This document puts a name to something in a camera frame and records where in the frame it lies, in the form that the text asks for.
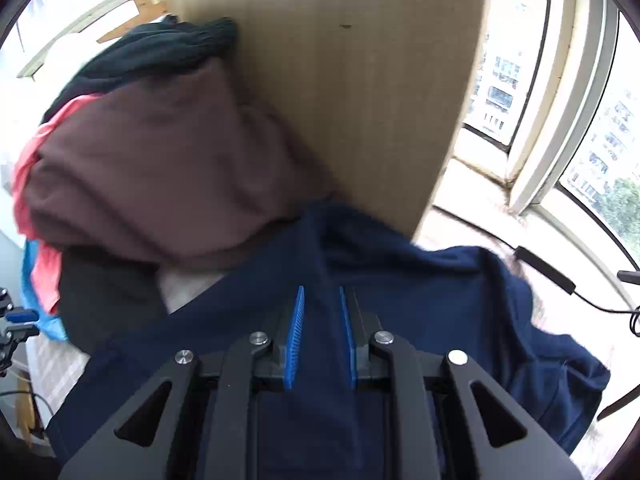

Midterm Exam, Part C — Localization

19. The navy blue garment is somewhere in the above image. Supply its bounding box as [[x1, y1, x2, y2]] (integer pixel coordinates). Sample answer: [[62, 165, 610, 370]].
[[47, 201, 612, 480]]

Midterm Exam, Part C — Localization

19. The pile of assorted clothes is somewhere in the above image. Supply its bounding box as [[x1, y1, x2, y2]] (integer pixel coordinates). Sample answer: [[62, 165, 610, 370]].
[[15, 0, 640, 281]]

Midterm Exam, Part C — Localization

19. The black ring light cable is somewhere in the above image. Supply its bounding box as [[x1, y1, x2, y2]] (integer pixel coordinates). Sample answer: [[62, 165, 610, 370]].
[[435, 205, 640, 338]]

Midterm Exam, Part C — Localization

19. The light blue garment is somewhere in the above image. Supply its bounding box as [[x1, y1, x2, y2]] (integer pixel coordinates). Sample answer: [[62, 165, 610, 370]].
[[21, 240, 68, 343]]

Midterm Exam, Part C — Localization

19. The black tripod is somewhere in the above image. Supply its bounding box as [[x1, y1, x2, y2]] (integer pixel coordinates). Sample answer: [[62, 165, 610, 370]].
[[597, 270, 640, 421]]

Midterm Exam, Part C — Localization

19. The brown garment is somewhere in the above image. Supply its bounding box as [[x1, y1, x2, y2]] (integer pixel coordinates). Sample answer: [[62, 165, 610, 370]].
[[24, 57, 341, 268]]

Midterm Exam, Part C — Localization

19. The black garment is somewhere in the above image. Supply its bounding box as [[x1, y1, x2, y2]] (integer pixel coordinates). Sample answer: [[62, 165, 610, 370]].
[[59, 250, 171, 356]]

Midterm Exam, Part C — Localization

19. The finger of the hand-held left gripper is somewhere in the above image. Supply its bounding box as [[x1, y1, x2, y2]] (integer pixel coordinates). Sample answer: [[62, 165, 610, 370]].
[[0, 287, 41, 326], [0, 325, 41, 376]]

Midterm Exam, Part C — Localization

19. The pink garment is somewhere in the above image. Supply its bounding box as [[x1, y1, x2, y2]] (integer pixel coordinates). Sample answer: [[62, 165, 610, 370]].
[[12, 95, 96, 316]]

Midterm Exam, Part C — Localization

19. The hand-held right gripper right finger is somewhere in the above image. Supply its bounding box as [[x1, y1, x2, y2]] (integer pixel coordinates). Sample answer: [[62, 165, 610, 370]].
[[340, 286, 583, 480]]

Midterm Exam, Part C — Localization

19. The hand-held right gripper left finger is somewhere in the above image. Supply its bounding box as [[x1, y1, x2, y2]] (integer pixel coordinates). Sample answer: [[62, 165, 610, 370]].
[[59, 286, 306, 480]]

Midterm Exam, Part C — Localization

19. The dark green garment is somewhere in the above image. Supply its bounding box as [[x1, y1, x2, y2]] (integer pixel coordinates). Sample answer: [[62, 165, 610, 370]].
[[42, 17, 238, 121]]

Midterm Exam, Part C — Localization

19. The large wooden board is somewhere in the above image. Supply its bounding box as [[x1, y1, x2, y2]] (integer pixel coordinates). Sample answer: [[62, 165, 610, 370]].
[[160, 0, 488, 241]]

